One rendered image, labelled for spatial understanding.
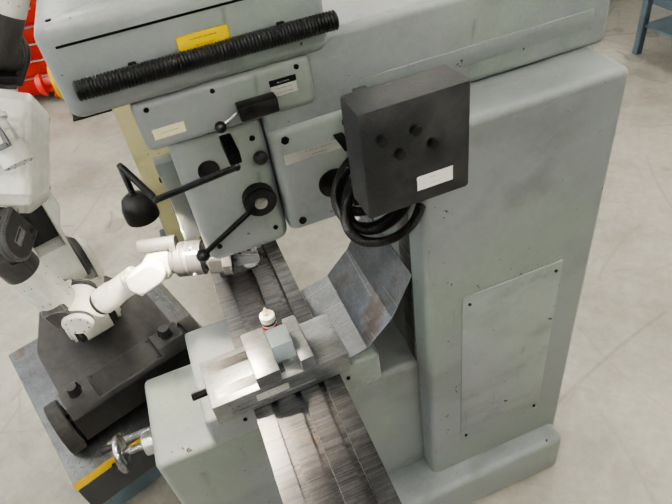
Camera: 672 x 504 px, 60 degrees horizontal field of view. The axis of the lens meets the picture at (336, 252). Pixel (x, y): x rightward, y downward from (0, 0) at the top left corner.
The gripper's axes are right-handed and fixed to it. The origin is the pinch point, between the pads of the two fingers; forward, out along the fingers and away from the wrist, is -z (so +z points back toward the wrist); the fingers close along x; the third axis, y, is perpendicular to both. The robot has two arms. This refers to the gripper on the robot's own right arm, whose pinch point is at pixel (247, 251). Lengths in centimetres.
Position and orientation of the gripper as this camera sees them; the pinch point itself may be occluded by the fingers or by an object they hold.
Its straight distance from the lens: 145.9
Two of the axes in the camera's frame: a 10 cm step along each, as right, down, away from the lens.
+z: -9.9, 1.1, 0.6
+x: -0.3, -6.6, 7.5
